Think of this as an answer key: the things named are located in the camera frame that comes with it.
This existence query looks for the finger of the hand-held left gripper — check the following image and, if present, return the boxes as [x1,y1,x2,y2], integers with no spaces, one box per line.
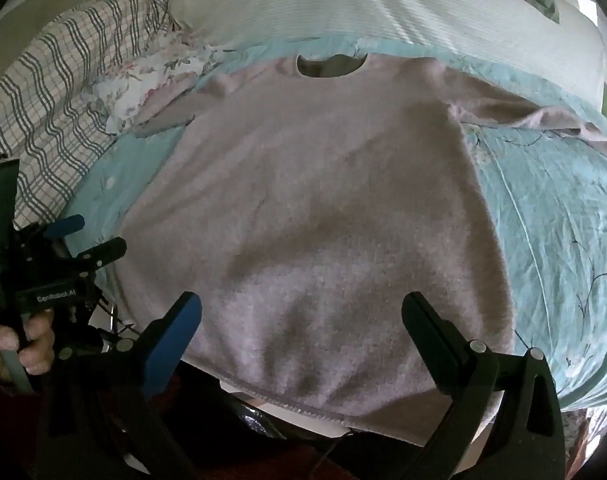
[42,214,86,239]
[75,237,129,270]

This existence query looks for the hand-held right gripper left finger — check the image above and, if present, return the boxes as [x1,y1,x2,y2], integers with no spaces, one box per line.
[38,291,203,480]

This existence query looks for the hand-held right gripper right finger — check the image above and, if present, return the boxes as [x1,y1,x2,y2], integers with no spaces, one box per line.
[397,291,567,480]

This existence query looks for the pink knit sweater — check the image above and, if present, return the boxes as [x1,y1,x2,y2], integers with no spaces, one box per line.
[111,52,607,447]

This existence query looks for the person's left hand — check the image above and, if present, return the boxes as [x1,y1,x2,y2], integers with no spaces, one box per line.
[0,309,56,387]

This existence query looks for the plaid checked cloth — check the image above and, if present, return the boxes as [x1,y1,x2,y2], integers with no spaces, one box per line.
[0,0,184,228]

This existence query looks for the white floral cloth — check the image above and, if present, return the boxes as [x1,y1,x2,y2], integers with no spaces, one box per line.
[96,35,234,135]

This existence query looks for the teal floral blanket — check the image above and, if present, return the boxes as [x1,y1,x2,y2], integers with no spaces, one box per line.
[64,35,607,411]

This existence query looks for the white striped pillow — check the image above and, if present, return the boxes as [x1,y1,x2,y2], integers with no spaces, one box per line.
[168,0,607,113]

